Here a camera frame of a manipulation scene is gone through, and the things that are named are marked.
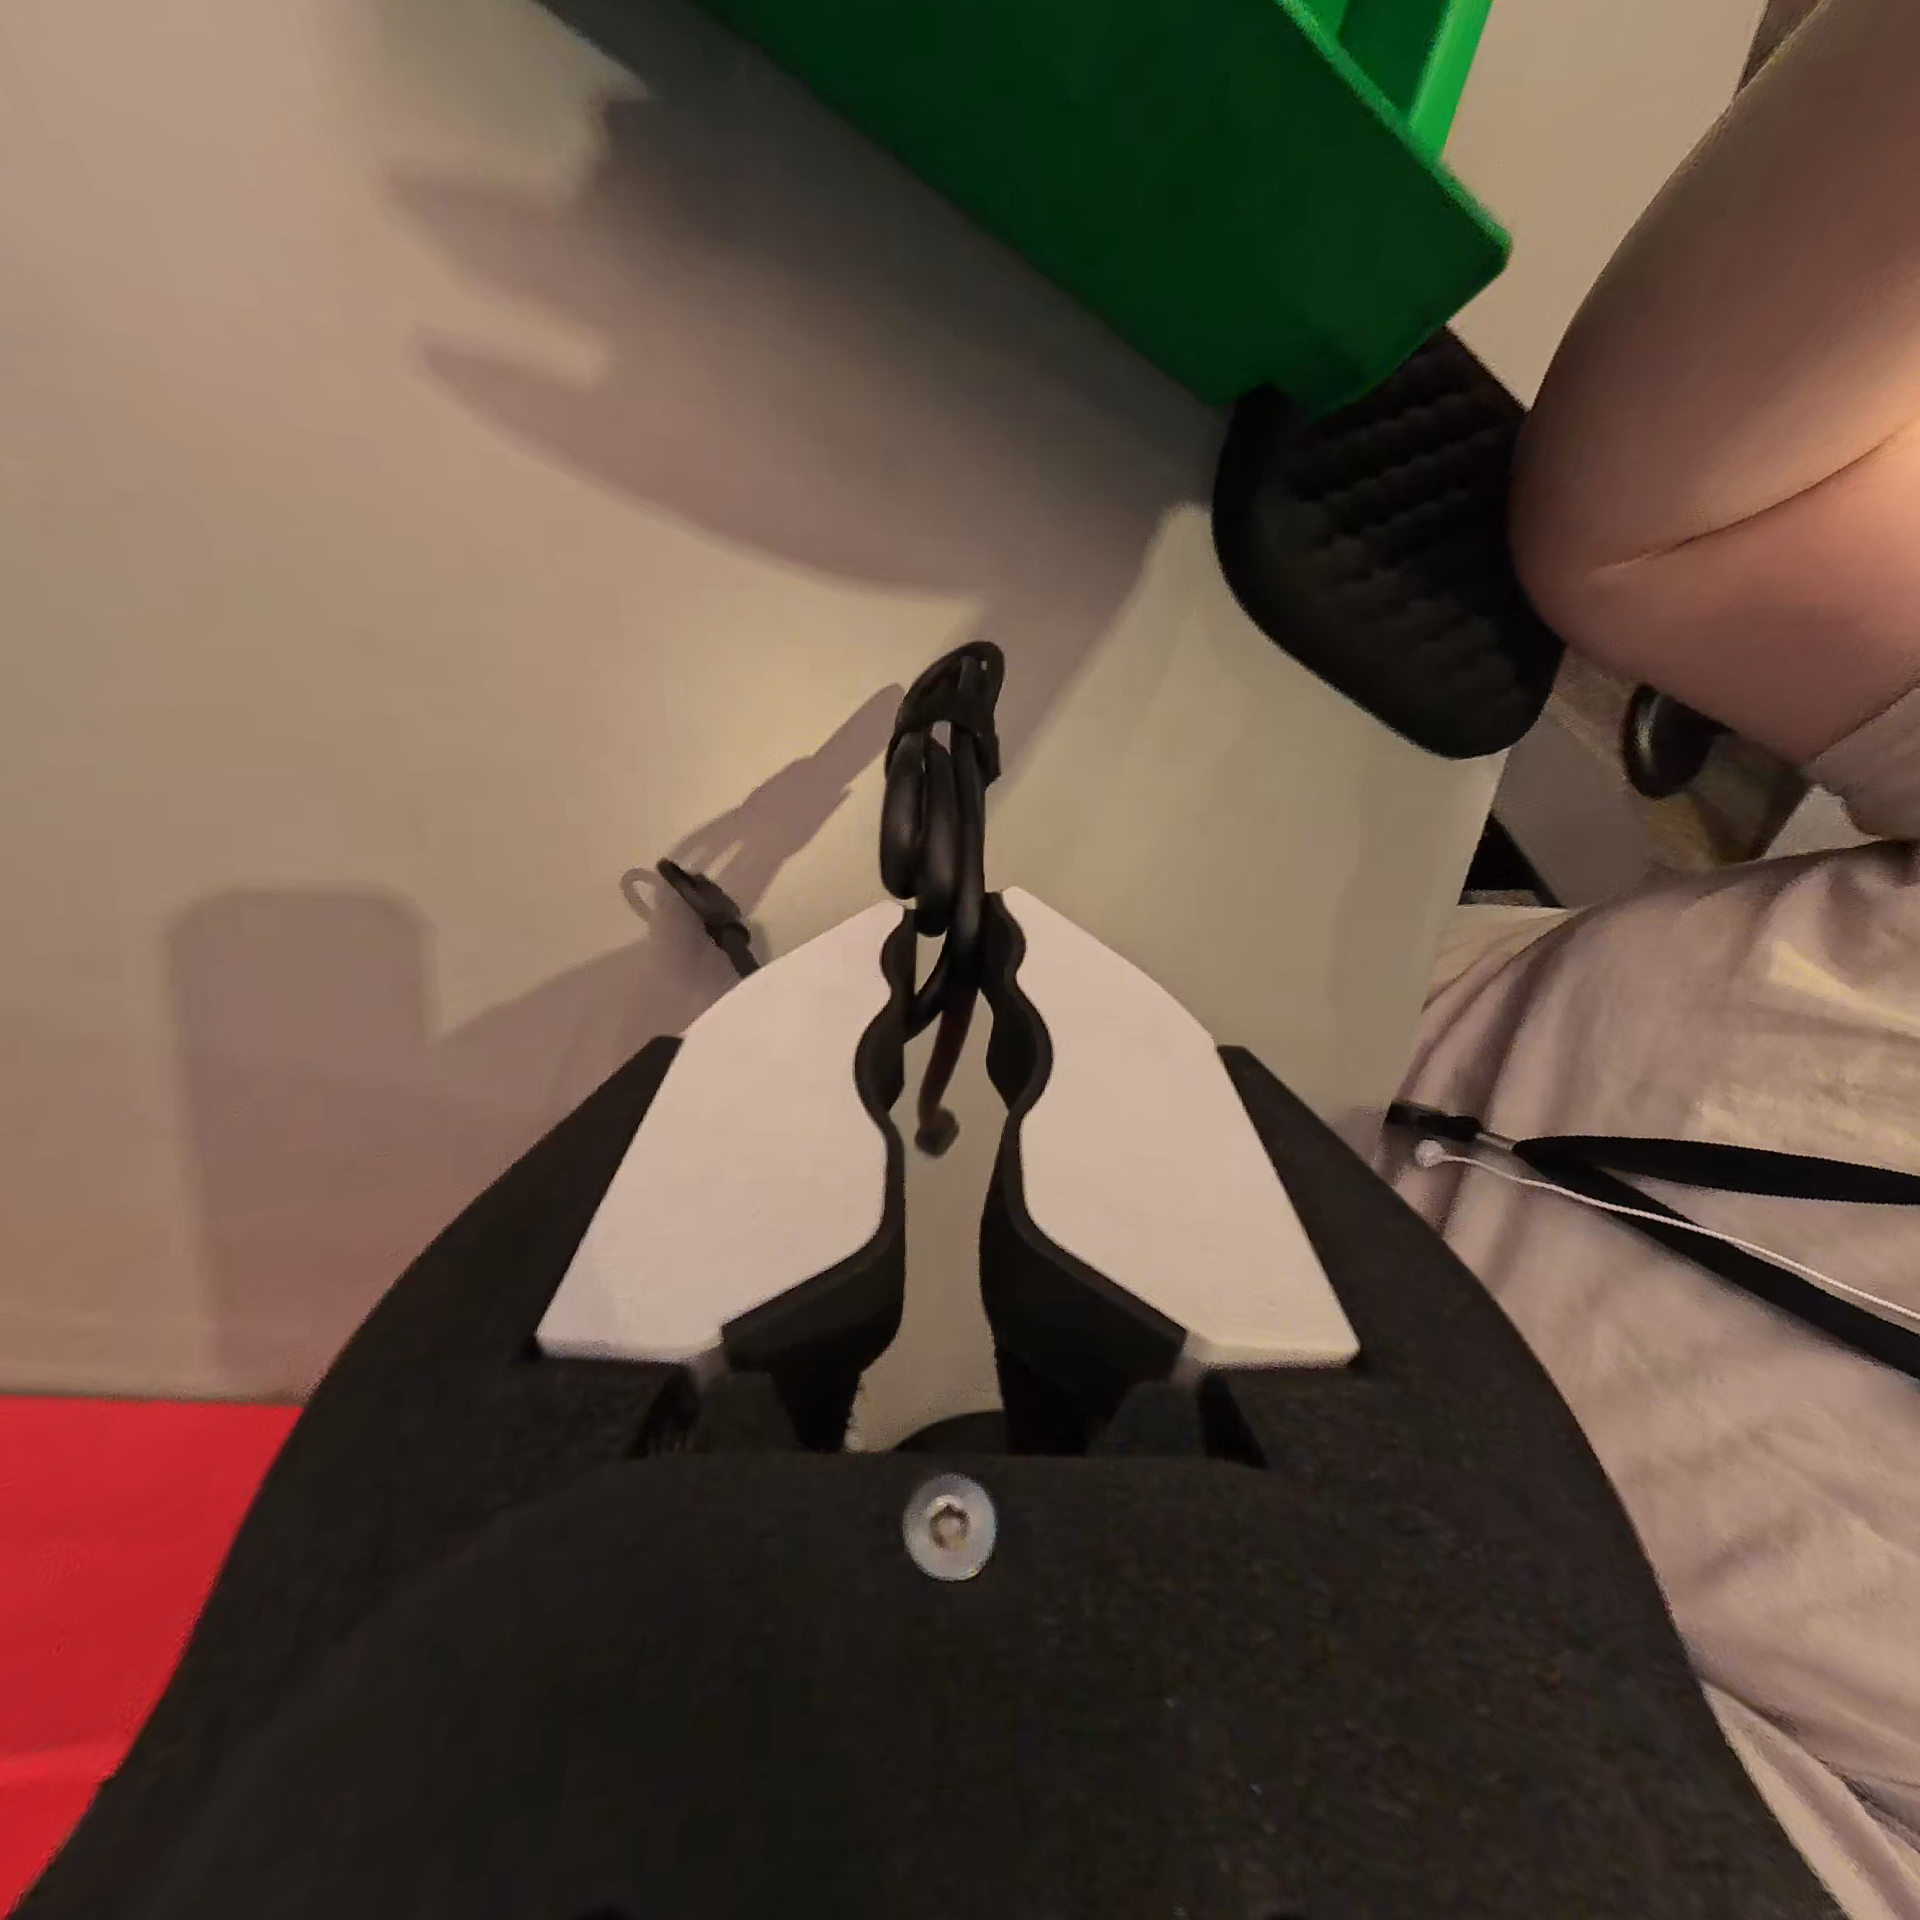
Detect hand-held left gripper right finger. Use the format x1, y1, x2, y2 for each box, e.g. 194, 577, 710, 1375
983, 885, 1366, 1375

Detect red plastic bin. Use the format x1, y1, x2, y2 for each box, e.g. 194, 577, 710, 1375
0, 1389, 311, 1908

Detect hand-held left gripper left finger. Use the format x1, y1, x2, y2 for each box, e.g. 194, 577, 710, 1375
535, 901, 922, 1377

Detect person's right forearm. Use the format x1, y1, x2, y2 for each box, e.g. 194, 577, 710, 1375
1508, 0, 1920, 781

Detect black usb-c cable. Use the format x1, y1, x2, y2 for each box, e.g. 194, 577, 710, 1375
619, 645, 1009, 1159

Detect black lanyard strap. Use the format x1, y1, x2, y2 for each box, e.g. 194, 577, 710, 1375
1386, 1102, 1920, 1382

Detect black wrist rest pad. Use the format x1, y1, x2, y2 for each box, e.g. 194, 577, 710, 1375
1213, 327, 1570, 759

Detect green plastic bin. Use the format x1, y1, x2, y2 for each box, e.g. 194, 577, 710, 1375
704, 0, 1514, 421

